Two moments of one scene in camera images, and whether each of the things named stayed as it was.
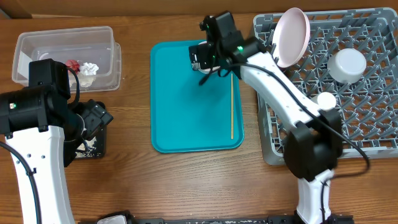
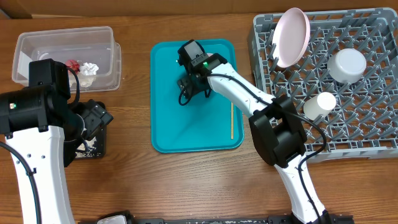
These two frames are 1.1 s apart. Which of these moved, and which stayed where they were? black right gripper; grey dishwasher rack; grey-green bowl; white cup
Moved: black right gripper
Stayed: grey dishwasher rack; grey-green bowl; white cup
